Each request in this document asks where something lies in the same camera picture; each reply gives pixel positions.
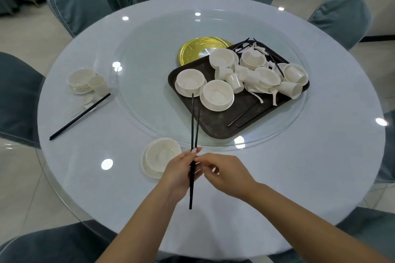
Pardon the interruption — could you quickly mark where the glass lazy susan turntable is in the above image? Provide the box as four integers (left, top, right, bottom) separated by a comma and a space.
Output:
109, 9, 310, 147

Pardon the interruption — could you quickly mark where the gold turntable base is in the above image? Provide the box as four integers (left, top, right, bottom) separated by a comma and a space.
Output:
177, 37, 234, 67

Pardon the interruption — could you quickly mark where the person's left hand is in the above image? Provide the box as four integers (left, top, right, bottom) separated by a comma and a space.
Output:
157, 146, 204, 203

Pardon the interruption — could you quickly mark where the person's right forearm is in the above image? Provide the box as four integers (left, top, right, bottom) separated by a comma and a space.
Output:
245, 181, 393, 263

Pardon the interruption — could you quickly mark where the black tray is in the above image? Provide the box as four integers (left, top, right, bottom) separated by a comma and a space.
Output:
167, 40, 311, 140

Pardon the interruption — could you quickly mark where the person's left forearm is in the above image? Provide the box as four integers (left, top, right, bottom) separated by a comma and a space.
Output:
95, 191, 184, 263

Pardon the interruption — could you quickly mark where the person's right hand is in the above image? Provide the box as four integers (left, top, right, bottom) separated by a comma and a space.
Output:
194, 152, 260, 203

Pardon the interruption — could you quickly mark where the white round table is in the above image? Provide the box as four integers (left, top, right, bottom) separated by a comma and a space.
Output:
36, 0, 386, 260

